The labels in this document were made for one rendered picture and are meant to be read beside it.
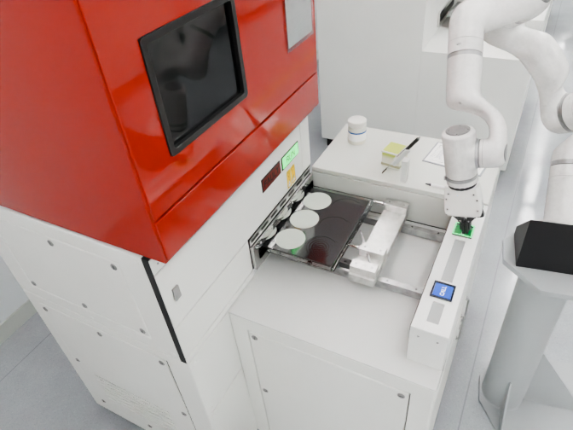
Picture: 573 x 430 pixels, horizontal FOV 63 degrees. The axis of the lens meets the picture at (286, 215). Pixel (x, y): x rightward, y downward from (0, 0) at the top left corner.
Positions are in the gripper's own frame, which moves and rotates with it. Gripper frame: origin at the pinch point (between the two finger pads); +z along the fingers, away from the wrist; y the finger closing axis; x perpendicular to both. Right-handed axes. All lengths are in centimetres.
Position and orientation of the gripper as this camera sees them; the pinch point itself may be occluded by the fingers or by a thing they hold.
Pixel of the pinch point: (465, 225)
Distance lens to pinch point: 149.1
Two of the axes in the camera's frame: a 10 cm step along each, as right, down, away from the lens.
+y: 8.5, 0.7, -5.3
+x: 4.6, -5.9, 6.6
